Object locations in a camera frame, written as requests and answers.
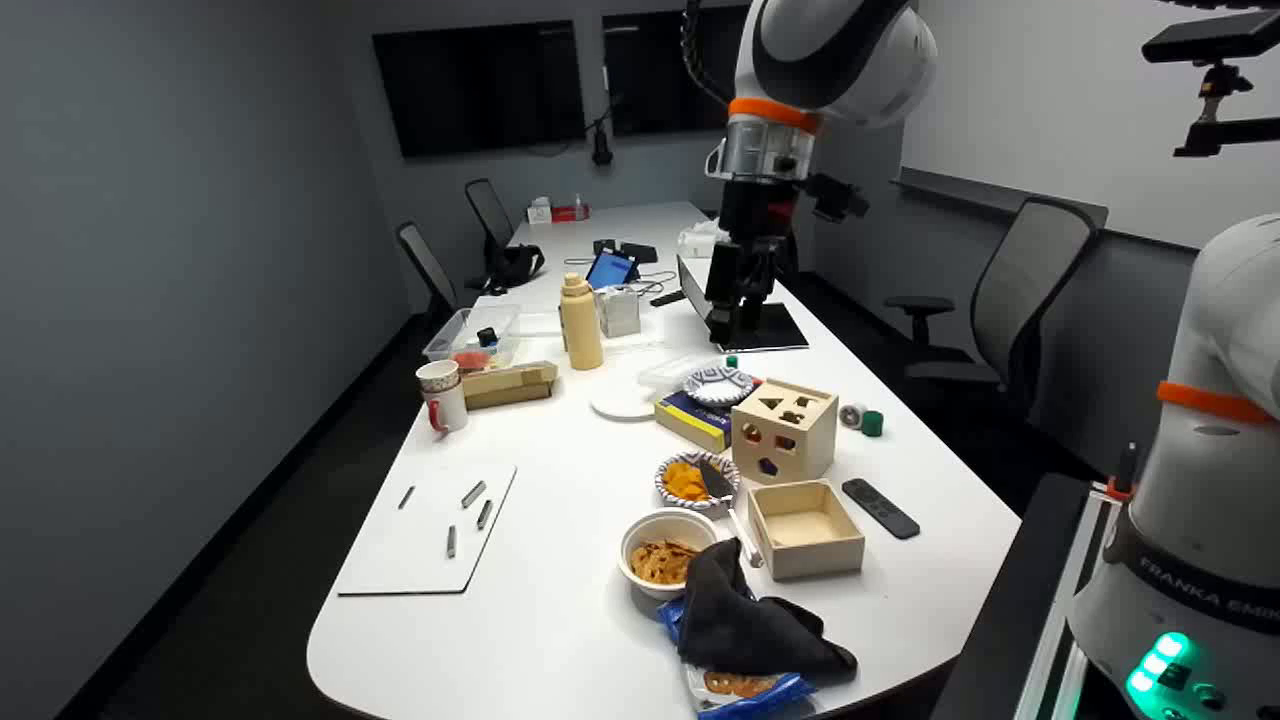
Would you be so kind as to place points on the black mesh office chair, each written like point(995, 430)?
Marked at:
point(491, 214)
point(430, 264)

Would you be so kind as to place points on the small green peg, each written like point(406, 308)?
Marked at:
point(730, 361)

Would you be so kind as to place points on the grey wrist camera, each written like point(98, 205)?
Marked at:
point(755, 153)

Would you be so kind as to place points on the black remote control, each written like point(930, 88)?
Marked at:
point(883, 511)

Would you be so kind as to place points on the red and white box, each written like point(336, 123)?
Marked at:
point(558, 211)

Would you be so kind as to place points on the black camera on stand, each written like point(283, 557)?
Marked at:
point(1221, 54)

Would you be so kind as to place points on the yellow sponge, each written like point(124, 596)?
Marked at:
point(691, 420)

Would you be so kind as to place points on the wide black wall screen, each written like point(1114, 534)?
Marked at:
point(482, 87)

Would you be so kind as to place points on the white square container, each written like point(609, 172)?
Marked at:
point(623, 315)

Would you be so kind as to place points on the black bag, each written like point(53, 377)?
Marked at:
point(514, 264)

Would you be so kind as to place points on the white board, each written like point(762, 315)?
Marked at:
point(425, 545)

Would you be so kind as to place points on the wooden shape sorter cube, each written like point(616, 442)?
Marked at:
point(785, 430)

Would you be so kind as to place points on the white jar with red label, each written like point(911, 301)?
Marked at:
point(443, 396)

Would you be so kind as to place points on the green hexagonal block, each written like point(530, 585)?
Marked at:
point(872, 420)

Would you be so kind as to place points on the grey office chair with armrest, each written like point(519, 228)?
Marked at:
point(1022, 286)

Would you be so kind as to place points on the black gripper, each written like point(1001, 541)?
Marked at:
point(758, 222)

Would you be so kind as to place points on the narrow black wall screen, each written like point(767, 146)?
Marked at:
point(662, 72)

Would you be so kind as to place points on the patterned bowl with orange snacks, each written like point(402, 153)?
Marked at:
point(691, 482)

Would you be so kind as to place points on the dark grey towel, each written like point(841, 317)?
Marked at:
point(747, 614)

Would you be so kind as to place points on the white bowl with pretzels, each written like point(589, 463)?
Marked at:
point(662, 554)

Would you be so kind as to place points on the mustard yellow bottle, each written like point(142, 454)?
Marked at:
point(580, 327)

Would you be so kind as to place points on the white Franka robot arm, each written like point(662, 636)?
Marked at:
point(855, 54)

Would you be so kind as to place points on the blue chip bag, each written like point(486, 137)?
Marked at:
point(725, 691)

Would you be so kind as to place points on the long wooden block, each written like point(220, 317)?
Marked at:
point(509, 384)

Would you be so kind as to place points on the white round plate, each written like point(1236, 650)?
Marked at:
point(625, 401)

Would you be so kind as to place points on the open wooden box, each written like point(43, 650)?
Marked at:
point(807, 528)

